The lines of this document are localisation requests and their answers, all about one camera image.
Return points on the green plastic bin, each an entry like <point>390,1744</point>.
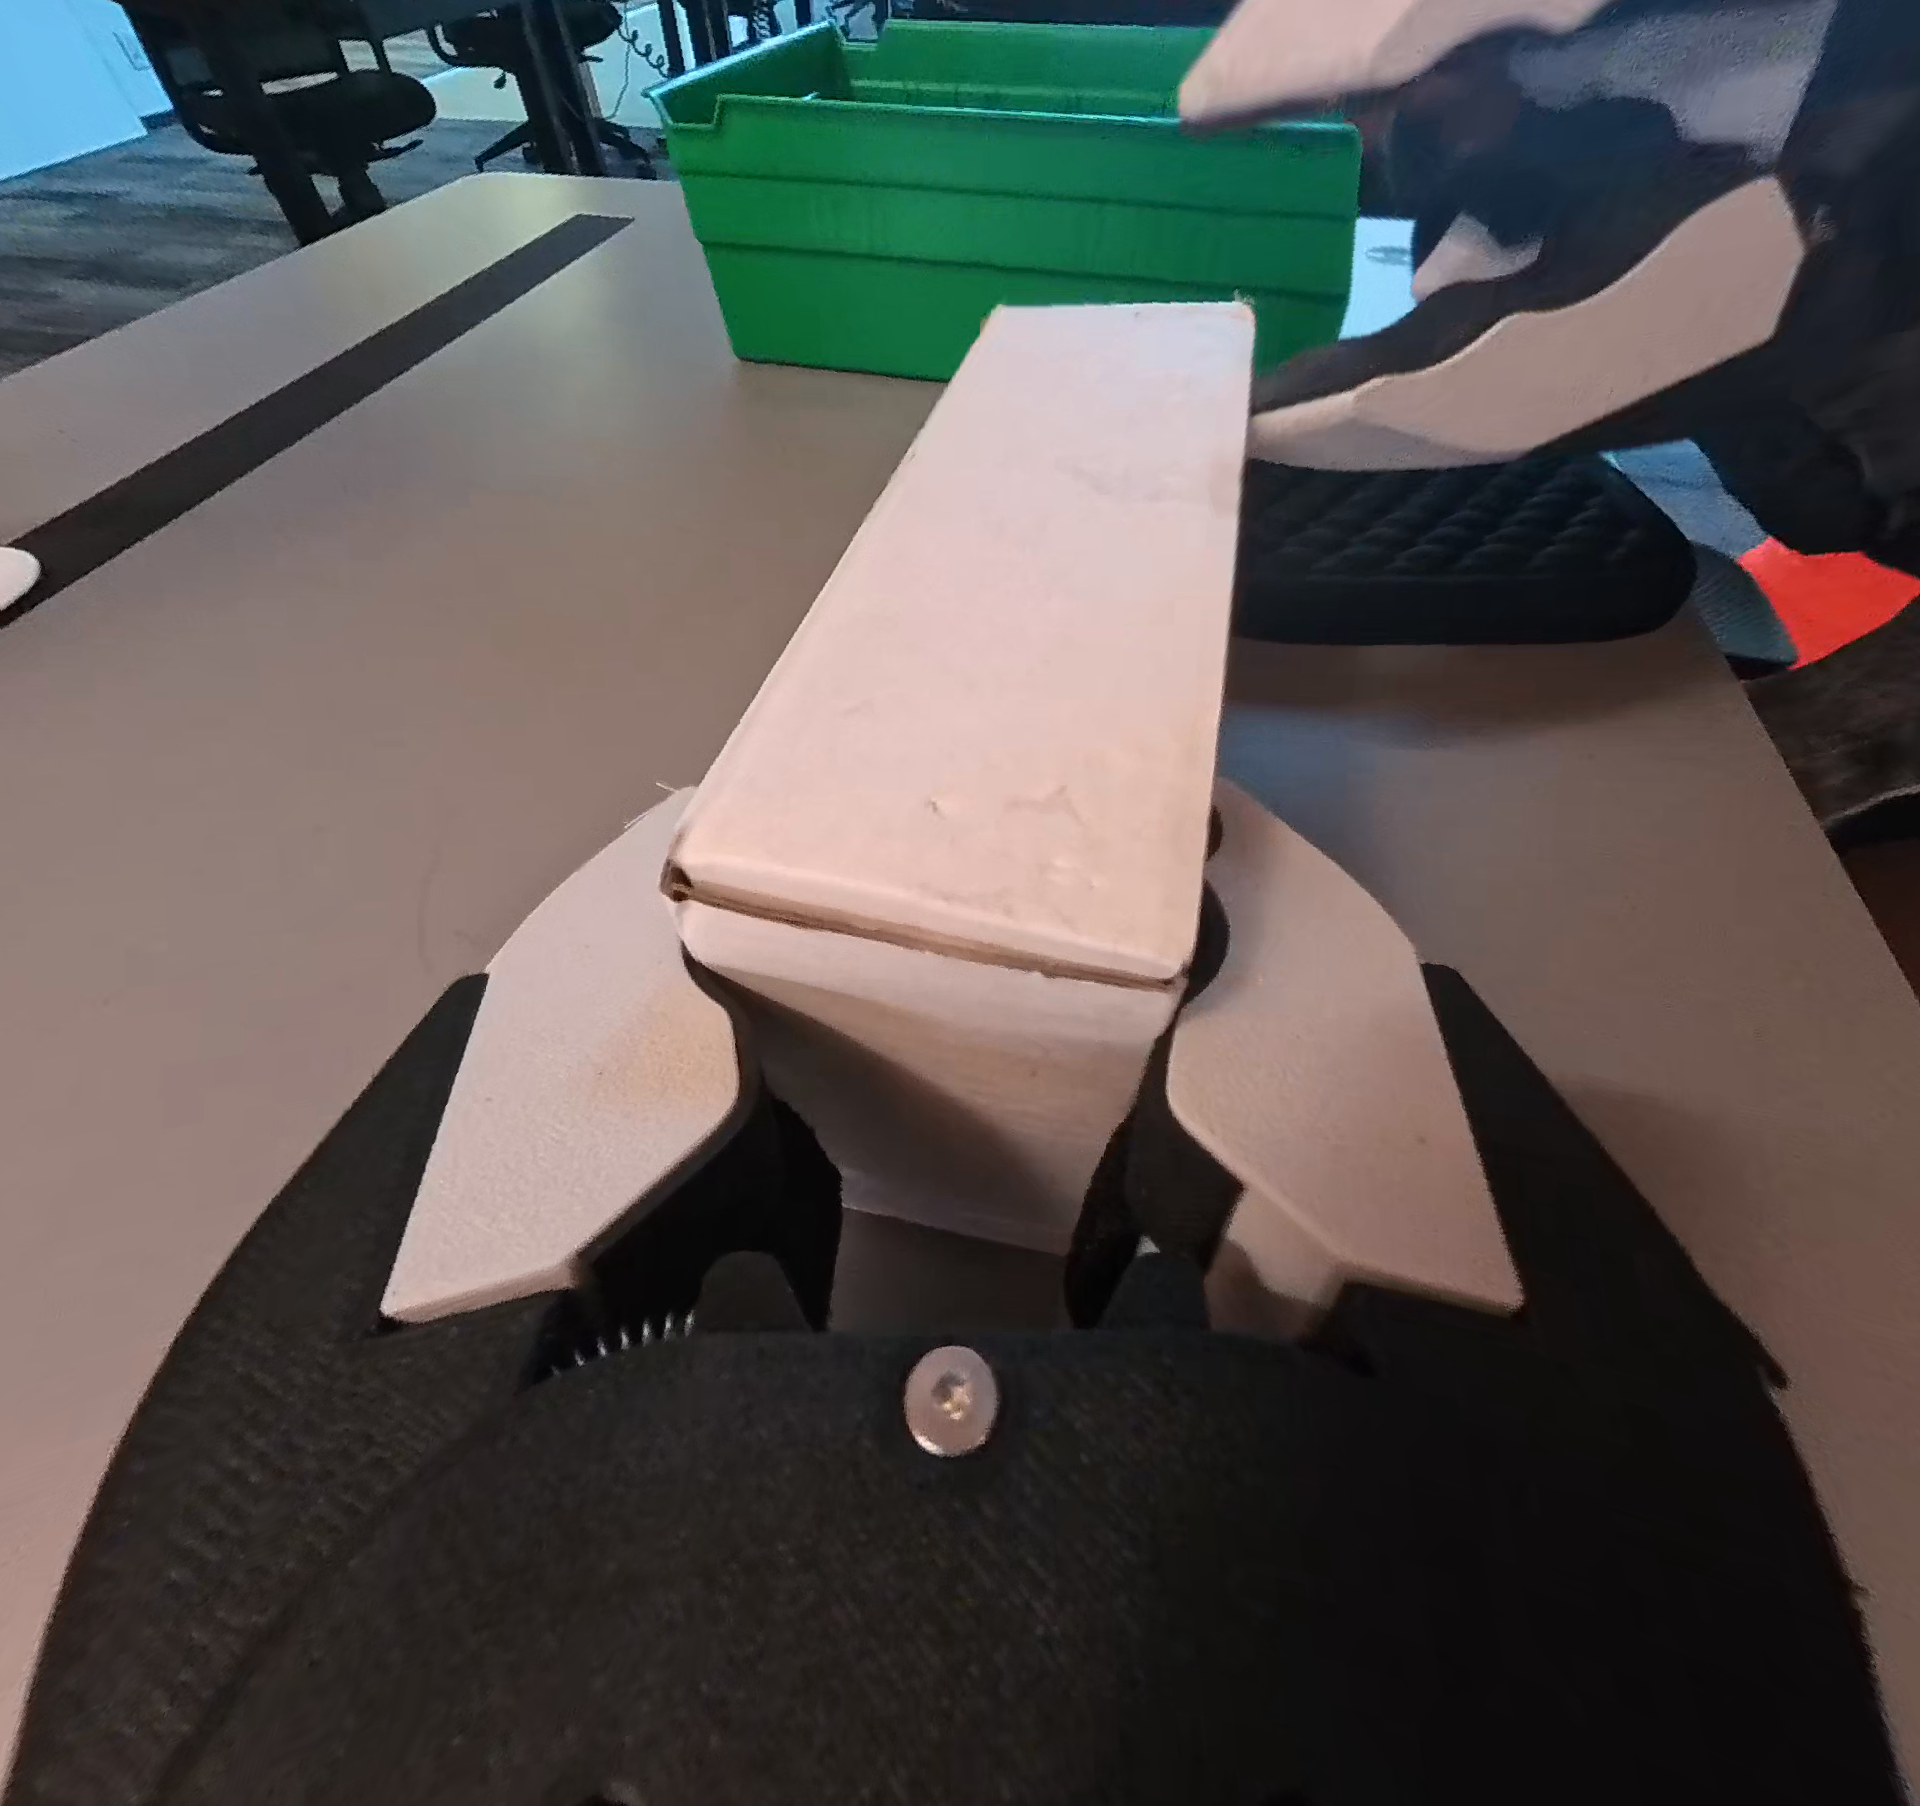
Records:
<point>960,245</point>

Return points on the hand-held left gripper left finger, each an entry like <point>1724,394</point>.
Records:
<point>586,1072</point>

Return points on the black office chair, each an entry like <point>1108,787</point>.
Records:
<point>300,110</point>
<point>525,50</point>

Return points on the dark fabric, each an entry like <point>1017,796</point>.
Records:
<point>1853,741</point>

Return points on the white sheet stand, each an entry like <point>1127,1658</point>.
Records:
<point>16,582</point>

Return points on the orange fabric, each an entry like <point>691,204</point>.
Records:
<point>1847,600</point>

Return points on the grey desk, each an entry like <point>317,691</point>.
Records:
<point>376,726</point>

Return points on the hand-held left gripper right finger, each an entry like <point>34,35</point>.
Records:
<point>1336,1087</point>

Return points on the white cardboard mailer box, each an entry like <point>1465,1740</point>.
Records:
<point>1035,637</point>

